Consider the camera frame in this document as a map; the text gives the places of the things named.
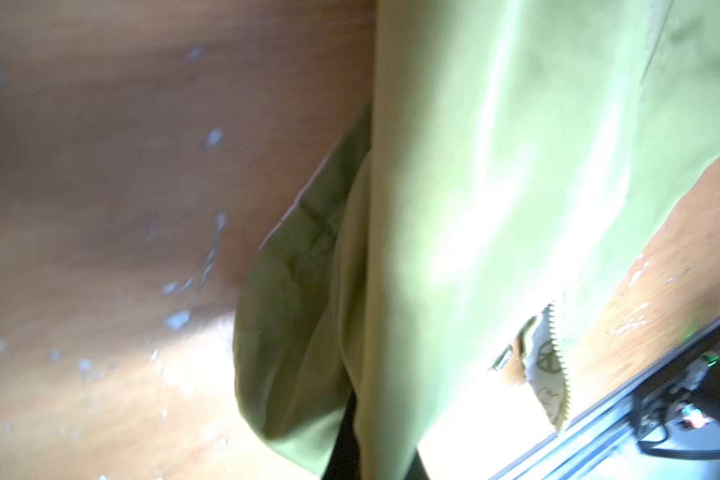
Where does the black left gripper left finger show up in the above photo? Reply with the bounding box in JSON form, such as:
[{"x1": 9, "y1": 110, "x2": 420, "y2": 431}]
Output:
[{"x1": 322, "y1": 392, "x2": 361, "y2": 480}]

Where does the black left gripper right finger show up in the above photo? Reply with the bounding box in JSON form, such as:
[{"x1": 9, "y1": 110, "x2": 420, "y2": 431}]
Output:
[{"x1": 404, "y1": 451, "x2": 429, "y2": 480}]

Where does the green Snoopy zip jacket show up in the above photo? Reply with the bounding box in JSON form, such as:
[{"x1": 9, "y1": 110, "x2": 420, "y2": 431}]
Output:
[{"x1": 233, "y1": 1, "x2": 720, "y2": 479}]

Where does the aluminium front frame rail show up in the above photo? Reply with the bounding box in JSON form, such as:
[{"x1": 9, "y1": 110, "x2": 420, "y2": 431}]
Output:
[{"x1": 488, "y1": 299, "x2": 720, "y2": 480}]

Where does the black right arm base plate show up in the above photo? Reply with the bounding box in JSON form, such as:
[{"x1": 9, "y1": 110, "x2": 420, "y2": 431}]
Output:
[{"x1": 631, "y1": 324, "x2": 720, "y2": 440}]

